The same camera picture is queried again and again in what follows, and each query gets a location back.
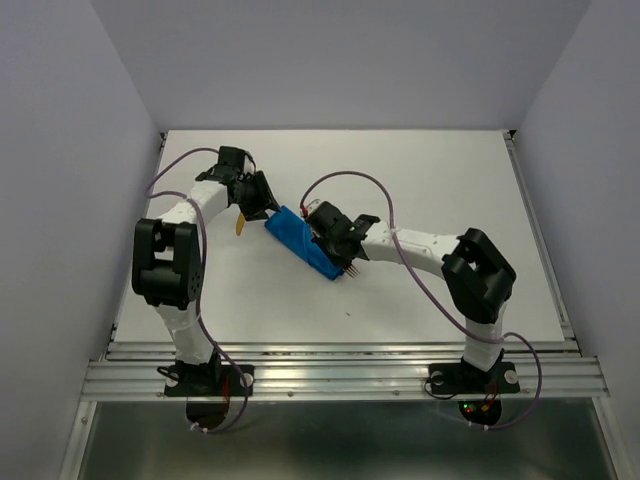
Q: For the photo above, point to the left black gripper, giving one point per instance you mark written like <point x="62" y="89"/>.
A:
<point x="264" y="198"/>

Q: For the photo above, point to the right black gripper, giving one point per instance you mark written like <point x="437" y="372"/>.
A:
<point x="322" y="243"/>

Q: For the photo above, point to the gold knife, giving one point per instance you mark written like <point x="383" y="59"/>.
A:
<point x="240" y="224"/>

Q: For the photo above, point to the gold ornate fork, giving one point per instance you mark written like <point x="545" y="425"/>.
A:
<point x="351" y="271"/>

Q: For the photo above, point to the blue cloth napkin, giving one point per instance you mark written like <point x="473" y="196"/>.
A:
<point x="292" y="232"/>

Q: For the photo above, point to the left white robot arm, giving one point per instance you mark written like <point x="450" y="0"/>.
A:
<point x="170" y="251"/>

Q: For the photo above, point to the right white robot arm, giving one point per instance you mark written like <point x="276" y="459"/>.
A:
<point x="478" y="277"/>

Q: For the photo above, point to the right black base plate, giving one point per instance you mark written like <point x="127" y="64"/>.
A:
<point x="460" y="378"/>

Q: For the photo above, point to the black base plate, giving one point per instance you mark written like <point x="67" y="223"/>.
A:
<point x="186" y="380"/>
<point x="460" y="378"/>

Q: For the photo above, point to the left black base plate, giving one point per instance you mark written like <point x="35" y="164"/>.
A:
<point x="186" y="380"/>

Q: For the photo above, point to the aluminium rail frame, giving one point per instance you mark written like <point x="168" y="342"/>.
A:
<point x="357" y="410"/>

